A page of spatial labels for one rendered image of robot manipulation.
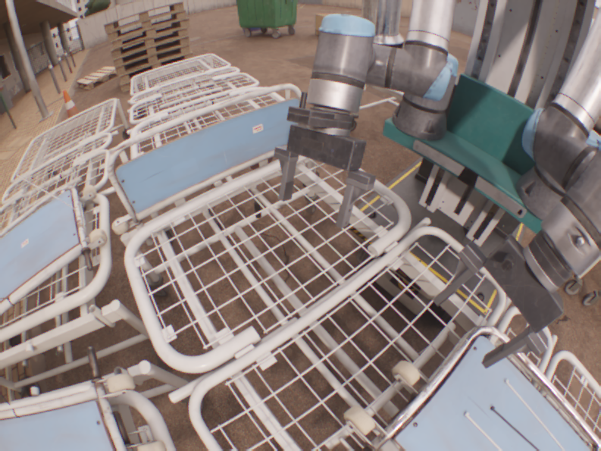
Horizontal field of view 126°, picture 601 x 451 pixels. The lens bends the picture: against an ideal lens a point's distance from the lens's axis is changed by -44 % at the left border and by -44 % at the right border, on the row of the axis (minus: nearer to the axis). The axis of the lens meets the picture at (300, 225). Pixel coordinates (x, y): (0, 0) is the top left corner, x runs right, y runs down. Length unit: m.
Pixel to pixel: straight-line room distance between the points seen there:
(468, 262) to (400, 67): 0.36
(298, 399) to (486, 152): 1.12
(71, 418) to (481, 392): 0.90
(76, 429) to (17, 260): 0.72
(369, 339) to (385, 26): 1.13
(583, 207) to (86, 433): 0.91
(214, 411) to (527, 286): 1.08
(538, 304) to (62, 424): 0.90
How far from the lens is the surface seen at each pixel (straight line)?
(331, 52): 0.44
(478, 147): 1.00
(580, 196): 0.37
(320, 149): 0.46
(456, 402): 0.64
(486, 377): 0.70
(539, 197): 0.83
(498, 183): 0.85
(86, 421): 0.71
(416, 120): 0.87
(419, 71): 0.55
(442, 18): 0.58
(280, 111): 1.02
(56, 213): 1.22
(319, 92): 0.44
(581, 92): 0.53
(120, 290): 1.54
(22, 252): 1.24
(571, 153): 0.50
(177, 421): 1.22
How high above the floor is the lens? 1.12
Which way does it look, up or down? 49 degrees down
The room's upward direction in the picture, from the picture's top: straight up
